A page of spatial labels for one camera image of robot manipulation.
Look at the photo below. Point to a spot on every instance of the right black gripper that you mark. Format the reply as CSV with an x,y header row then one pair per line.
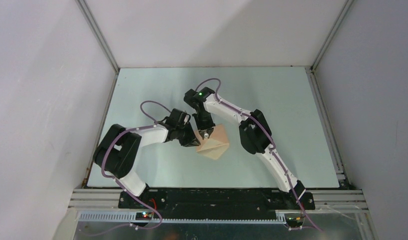
x,y
210,126

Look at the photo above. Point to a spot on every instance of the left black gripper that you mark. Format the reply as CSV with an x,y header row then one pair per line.
x,y
192,140

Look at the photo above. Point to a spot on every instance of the tan paper envelope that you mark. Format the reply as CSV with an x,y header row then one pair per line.
x,y
214,146

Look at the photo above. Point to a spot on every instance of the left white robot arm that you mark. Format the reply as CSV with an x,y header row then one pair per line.
x,y
117,151

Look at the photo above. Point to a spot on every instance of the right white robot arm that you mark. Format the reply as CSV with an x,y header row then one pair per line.
x,y
255,138

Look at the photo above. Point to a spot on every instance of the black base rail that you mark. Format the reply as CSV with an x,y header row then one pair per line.
x,y
216,203

